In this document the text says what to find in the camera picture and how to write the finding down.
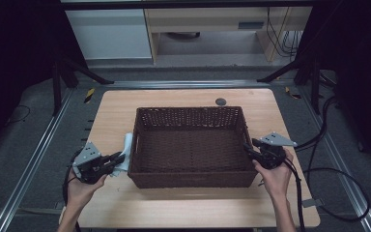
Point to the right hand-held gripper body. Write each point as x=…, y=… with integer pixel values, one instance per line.
x=277, y=140

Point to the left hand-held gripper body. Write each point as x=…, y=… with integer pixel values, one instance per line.
x=88, y=156

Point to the light blue cloth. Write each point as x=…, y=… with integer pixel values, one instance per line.
x=127, y=145

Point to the brown woven basket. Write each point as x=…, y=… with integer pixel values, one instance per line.
x=190, y=151

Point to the person's left hand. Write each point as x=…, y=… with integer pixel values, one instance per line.
x=79, y=193

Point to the person's right hand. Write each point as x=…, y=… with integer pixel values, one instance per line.
x=278, y=183

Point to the yellow tape scrap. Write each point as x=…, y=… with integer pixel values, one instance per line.
x=291, y=92

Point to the grey tape piece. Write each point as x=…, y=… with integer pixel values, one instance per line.
x=312, y=203
x=58, y=205

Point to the yellow black tape strip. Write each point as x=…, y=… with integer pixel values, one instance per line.
x=89, y=95

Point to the black metal stand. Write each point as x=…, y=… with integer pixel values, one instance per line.
x=315, y=90
x=57, y=90

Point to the black curtain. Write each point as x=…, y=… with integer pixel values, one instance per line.
x=13, y=48
x=360, y=64

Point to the white cabinet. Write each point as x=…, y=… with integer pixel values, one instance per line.
x=109, y=34

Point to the dark round object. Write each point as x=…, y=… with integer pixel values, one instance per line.
x=183, y=35

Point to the metal floor rail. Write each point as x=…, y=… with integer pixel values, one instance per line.
x=35, y=161
x=341, y=167
x=186, y=84

